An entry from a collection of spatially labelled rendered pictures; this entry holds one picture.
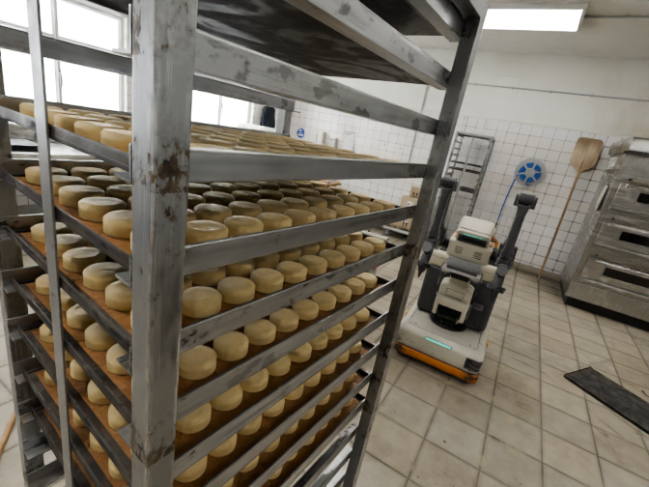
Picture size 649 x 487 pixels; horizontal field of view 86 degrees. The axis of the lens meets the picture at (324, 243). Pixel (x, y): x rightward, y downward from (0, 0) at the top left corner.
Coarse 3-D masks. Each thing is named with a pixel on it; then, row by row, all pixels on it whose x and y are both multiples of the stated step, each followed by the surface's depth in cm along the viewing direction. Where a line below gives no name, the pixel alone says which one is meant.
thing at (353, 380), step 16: (352, 384) 89; (336, 400) 83; (48, 416) 66; (304, 416) 76; (320, 416) 77; (288, 432) 71; (304, 432) 73; (272, 448) 67; (80, 464) 59; (256, 464) 64; (240, 480) 61
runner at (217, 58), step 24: (120, 48) 25; (216, 48) 29; (240, 48) 30; (216, 72) 29; (240, 72) 31; (264, 72) 33; (288, 72) 36; (312, 72) 38; (288, 96) 37; (312, 96) 40; (336, 96) 43; (360, 96) 47; (384, 120) 54; (408, 120) 61; (432, 120) 69
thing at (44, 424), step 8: (360, 368) 94; (360, 376) 93; (32, 408) 66; (40, 408) 67; (40, 416) 66; (40, 424) 64; (48, 424) 64; (48, 432) 63; (56, 432) 63; (48, 440) 62; (56, 440) 62; (296, 440) 71; (56, 448) 59; (72, 464) 59; (80, 472) 58; (80, 480) 56
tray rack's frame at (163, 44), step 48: (144, 0) 22; (192, 0) 23; (480, 0) 61; (0, 48) 48; (144, 48) 23; (192, 48) 24; (144, 96) 24; (192, 96) 25; (0, 144) 51; (48, 144) 38; (144, 144) 25; (0, 192) 53; (48, 192) 40; (144, 192) 26; (48, 240) 42; (144, 240) 27; (0, 288) 58; (144, 288) 28; (144, 336) 29; (144, 384) 31; (144, 432) 33; (144, 480) 34
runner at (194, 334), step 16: (384, 256) 72; (336, 272) 58; (352, 272) 62; (288, 288) 48; (304, 288) 52; (320, 288) 55; (240, 304) 42; (256, 304) 44; (272, 304) 46; (288, 304) 49; (208, 320) 38; (224, 320) 40; (240, 320) 42; (192, 336) 37; (208, 336) 39; (128, 368) 33
